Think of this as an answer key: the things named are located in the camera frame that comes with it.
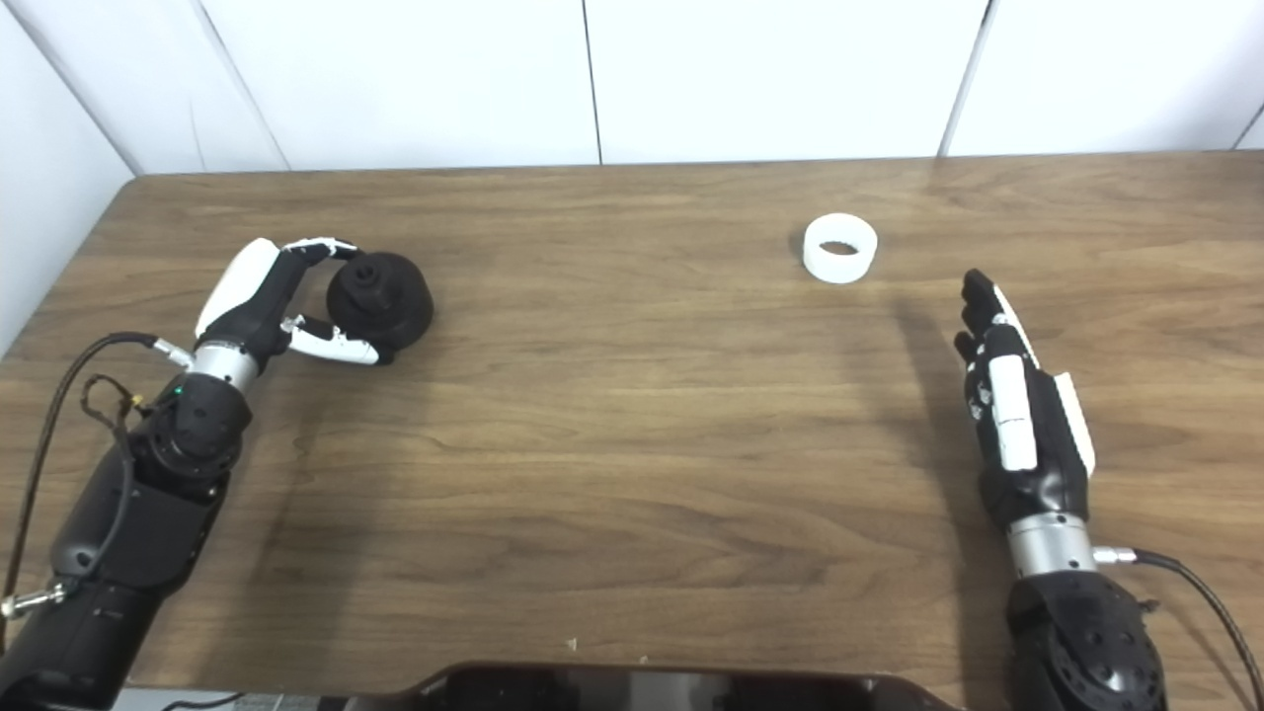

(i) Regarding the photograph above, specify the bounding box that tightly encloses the black robot torso cover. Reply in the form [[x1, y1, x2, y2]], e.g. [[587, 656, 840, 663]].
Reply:
[[346, 662, 964, 711]]

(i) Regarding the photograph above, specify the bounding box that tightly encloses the thin left arm wire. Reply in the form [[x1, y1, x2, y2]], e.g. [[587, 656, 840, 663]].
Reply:
[[79, 373, 149, 584]]

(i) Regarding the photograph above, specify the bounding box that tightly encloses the white plastic ring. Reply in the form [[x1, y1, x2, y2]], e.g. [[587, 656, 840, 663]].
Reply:
[[802, 212, 879, 285]]

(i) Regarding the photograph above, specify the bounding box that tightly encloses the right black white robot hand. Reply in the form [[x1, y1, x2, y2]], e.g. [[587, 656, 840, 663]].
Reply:
[[954, 269, 1097, 534]]

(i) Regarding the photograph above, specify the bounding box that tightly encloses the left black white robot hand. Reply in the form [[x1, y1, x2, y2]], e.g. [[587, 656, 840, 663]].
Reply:
[[195, 237, 383, 368]]

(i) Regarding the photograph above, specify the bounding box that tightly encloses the round black plastic part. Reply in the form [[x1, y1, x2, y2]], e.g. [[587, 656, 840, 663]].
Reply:
[[326, 252, 435, 364]]

